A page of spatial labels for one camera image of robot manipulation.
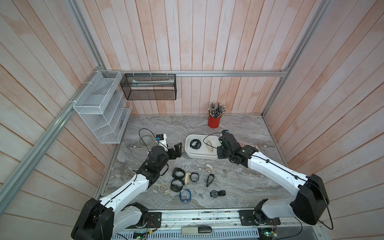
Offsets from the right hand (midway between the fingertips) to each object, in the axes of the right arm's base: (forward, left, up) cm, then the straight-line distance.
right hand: (220, 148), depth 85 cm
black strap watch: (-17, +7, -12) cm, 22 cm away
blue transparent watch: (-23, +20, -13) cm, 33 cm away
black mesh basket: (+45, +48, +12) cm, 67 cm away
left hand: (-1, +26, +4) cm, 26 cm away
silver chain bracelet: (-21, +15, -12) cm, 29 cm away
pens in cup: (+30, 0, +2) cm, 30 cm away
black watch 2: (-9, +25, -10) cm, 28 cm away
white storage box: (+2, +10, -10) cm, 15 cm away
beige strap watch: (-14, +19, -9) cm, 26 cm away
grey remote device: (-39, +14, -9) cm, 43 cm away
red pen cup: (+30, 0, -11) cm, 32 cm away
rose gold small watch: (-9, +6, -9) cm, 14 cm away
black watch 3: (-16, +25, -13) cm, 33 cm away
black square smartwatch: (-12, +15, -13) cm, 23 cm away
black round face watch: (-22, +4, -13) cm, 25 cm away
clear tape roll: (+11, +48, -10) cm, 50 cm away
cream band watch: (-19, +32, -12) cm, 40 cm away
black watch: (+8, +12, -9) cm, 17 cm away
